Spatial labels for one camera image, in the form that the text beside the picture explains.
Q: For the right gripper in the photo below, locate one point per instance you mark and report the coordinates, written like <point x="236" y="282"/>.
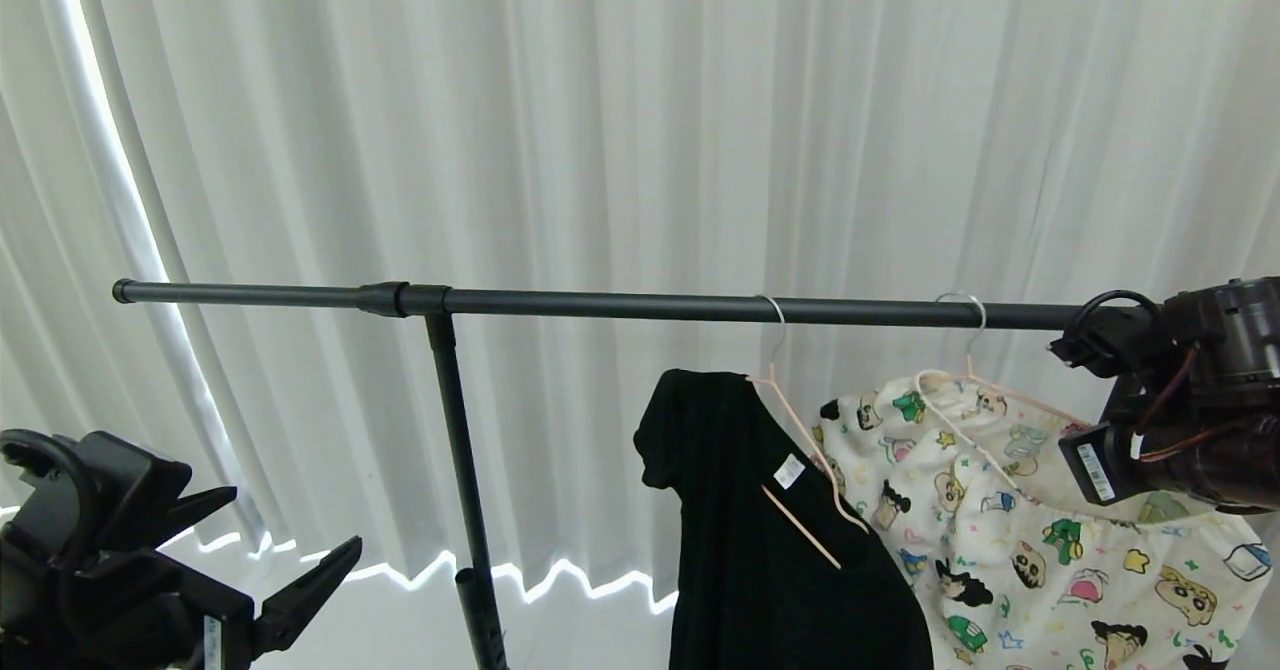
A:
<point x="1150" y="460"/>

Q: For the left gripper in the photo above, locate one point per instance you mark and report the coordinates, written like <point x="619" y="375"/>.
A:
<point x="170" y="620"/>

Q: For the cream printed garment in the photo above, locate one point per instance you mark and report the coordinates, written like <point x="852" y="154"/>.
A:
<point x="1030" y="530"/>

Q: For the pink clothes hanger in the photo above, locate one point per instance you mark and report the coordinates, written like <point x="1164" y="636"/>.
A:
<point x="975" y="350"/>
<point x="800" y="430"/>

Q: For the black garment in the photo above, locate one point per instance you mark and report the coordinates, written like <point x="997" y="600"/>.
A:
<point x="770" y="570"/>

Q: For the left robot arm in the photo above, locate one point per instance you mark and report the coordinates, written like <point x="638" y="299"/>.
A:
<point x="30" y="610"/>

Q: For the black clothes rack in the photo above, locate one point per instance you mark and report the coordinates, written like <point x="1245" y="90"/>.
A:
<point x="650" y="303"/>

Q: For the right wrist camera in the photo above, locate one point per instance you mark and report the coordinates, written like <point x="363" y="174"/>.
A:
<point x="1110" y="340"/>

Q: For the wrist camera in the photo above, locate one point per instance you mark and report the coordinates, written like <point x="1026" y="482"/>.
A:
<point x="110" y="490"/>
<point x="1110" y="340"/>

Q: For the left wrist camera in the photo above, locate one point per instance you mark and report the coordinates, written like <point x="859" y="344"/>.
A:
<point x="110" y="490"/>

